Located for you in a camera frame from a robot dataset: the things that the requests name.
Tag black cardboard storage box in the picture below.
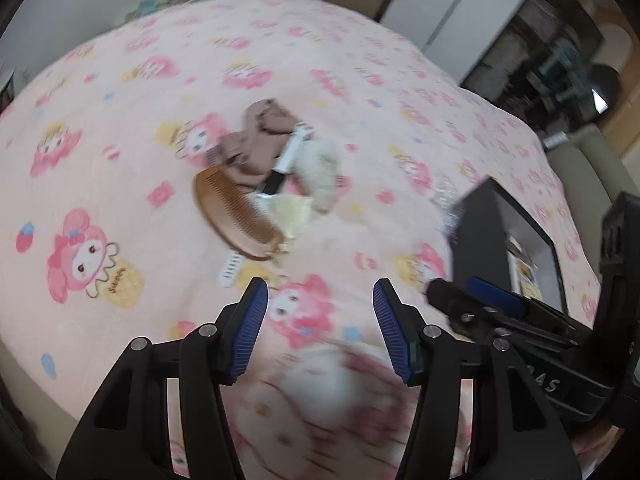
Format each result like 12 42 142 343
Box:
450 178 568 314

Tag brown wooden comb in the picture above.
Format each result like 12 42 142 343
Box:
193 166 284 261

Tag white fluffy plush pouch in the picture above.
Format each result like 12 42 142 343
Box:
294 139 340 214

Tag clear bubble wrap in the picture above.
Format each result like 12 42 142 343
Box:
431 172 464 234

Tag grey padded headboard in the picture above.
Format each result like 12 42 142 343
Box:
547 125 639 247

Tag pink cartoon print blanket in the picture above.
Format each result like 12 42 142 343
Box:
1 0 599 479

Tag white wardrobe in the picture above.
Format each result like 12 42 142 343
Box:
381 0 524 82

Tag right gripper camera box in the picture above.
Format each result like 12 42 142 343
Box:
593 192 639 353

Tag white strap smartwatch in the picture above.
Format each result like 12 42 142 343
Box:
218 122 314 288

